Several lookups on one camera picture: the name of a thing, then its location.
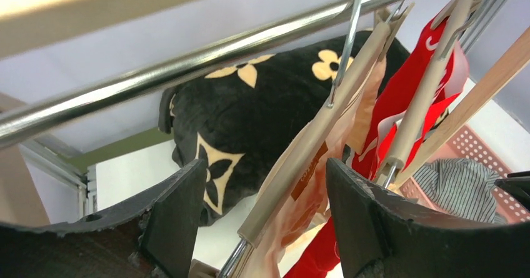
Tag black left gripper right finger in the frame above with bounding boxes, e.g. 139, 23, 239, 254
326, 158, 529, 277

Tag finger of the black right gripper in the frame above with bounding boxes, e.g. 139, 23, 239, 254
494, 171, 530, 210

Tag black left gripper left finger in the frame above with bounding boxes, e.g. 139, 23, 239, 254
1, 160, 207, 277

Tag grey striped underwear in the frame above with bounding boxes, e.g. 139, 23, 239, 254
414, 159, 507, 224

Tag beige underwear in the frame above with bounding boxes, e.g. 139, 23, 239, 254
228, 53, 386, 277

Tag wooden hanger with beige underwear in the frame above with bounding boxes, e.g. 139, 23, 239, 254
188, 0, 415, 278

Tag wooden clip hanger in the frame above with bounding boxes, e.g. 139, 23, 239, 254
1, 145, 50, 227

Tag red underwear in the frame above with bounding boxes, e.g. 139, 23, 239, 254
286, 17, 469, 278

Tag wooden hanger with red underwear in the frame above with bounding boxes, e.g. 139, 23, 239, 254
375, 0, 489, 188

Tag black floral plush pillow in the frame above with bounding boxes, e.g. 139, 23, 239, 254
157, 29, 411, 227

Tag metal rack rod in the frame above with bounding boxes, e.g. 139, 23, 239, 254
1, 0, 400, 149

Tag wooden clothes rack frame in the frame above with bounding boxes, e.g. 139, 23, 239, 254
0, 0, 530, 190

